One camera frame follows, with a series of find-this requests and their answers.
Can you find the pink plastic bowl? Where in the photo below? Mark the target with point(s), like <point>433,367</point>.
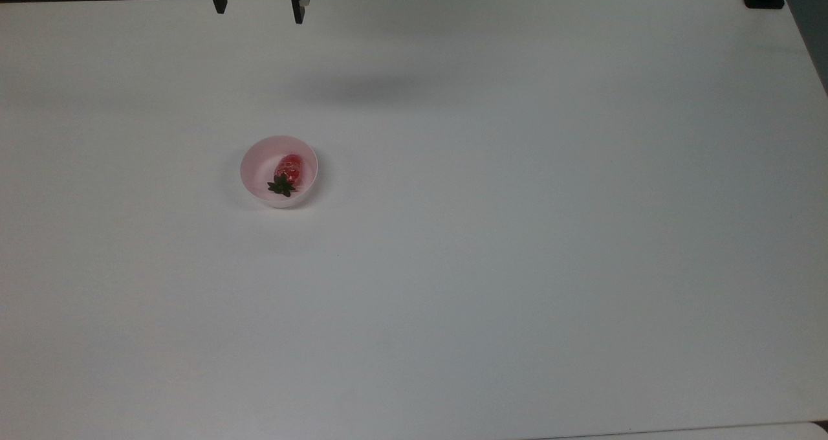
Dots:
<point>259,168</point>

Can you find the red toy strawberry green leaves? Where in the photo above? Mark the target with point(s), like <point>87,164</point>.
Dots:
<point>287,172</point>

